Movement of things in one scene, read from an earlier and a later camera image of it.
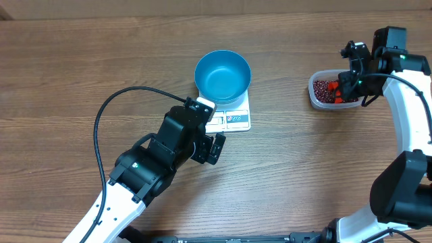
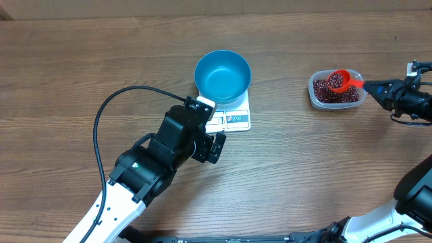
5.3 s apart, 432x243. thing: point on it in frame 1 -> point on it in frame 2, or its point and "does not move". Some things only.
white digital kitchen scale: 229,117 does not move
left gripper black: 203,154 does not move
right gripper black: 347,82 -> 396,97
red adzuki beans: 322,93 does not move
